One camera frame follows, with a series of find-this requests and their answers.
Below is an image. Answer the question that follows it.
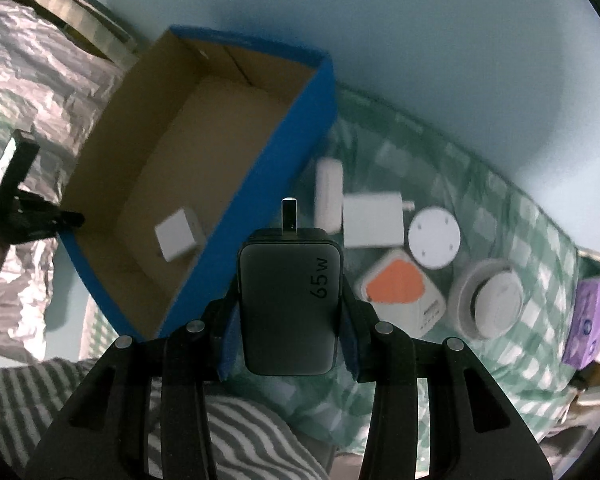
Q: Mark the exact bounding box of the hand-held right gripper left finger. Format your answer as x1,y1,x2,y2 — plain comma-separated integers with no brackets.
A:
25,287,246,480

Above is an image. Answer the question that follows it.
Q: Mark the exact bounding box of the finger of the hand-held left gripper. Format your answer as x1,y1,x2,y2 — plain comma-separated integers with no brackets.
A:
54,210,86,235

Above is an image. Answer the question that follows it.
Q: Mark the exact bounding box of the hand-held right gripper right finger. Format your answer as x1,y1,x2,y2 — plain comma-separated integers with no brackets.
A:
337,280,553,480

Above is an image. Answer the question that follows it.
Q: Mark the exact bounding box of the black wall charger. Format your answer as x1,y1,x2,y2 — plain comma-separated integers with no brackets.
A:
236,197,344,376

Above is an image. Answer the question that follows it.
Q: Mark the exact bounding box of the white plug with orange cover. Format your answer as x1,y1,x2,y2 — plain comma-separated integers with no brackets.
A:
355,248,447,338

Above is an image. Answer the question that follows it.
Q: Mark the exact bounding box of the white round disc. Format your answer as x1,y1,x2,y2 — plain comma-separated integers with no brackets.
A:
408,207,462,268

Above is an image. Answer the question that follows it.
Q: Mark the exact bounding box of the blue cardboard box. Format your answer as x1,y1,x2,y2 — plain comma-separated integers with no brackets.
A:
57,25,337,343

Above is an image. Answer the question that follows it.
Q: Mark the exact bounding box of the white round device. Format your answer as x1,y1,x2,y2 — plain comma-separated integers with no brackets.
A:
447,259,525,339

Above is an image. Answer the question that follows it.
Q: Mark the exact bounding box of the grey striped cloth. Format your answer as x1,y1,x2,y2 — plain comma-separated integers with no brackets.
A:
0,357,331,480

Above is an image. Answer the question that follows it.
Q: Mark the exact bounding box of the white cube charger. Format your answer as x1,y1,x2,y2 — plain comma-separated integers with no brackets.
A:
155,206,204,263

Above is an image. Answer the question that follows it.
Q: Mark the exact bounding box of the white square plug charger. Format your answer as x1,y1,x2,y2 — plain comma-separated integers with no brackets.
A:
342,192,416,248

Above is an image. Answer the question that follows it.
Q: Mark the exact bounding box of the silver foil sheet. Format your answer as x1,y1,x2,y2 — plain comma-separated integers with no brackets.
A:
0,0,131,361

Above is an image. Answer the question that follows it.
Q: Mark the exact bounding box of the white oblong charger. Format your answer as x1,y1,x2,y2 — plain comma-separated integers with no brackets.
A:
314,157,345,233

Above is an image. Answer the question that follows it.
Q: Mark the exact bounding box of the green checked blanket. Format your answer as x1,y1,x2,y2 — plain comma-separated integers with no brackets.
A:
80,85,598,480

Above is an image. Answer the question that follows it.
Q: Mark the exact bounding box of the purple tissue pack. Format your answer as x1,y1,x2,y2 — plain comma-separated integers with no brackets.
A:
561,275,600,367

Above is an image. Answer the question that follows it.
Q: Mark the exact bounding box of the wooden bed frame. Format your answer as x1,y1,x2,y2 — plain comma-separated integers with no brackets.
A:
7,0,142,63

